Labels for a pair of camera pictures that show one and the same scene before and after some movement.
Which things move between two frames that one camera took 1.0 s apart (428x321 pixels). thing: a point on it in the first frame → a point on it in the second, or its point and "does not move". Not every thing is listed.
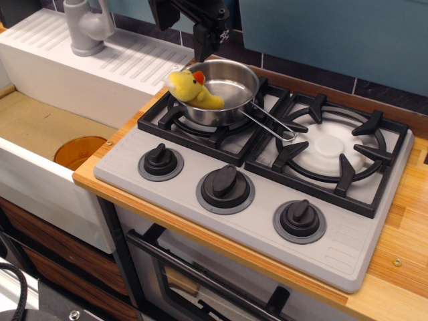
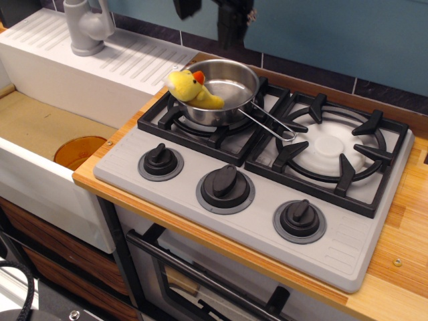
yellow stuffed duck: x=188 y=86 does not move
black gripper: x=207 y=36 → x=232 y=21
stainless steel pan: x=237 y=83 does not move
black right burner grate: x=330 y=151 does not move
